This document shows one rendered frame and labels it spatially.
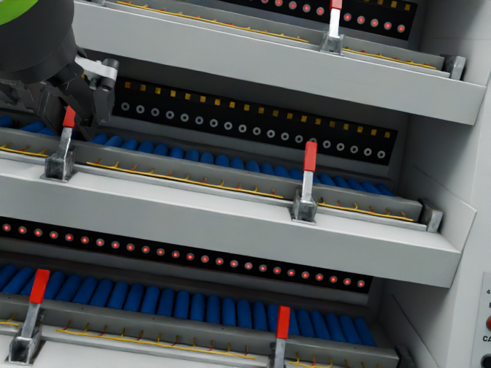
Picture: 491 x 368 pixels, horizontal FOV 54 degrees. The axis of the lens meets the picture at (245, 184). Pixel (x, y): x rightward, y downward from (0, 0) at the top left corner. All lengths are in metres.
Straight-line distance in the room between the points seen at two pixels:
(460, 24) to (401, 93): 0.17
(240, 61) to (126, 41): 0.12
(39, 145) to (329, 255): 0.35
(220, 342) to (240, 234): 0.15
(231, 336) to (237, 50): 0.33
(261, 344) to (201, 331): 0.07
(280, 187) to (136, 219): 0.18
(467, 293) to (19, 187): 0.49
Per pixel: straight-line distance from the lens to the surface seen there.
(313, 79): 0.55
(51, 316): 0.61
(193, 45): 0.54
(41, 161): 0.58
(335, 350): 0.62
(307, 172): 0.55
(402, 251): 0.56
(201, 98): 0.67
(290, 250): 0.53
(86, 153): 0.59
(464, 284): 0.59
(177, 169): 0.57
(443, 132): 0.68
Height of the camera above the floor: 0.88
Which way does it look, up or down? 3 degrees up
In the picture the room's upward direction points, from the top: 10 degrees clockwise
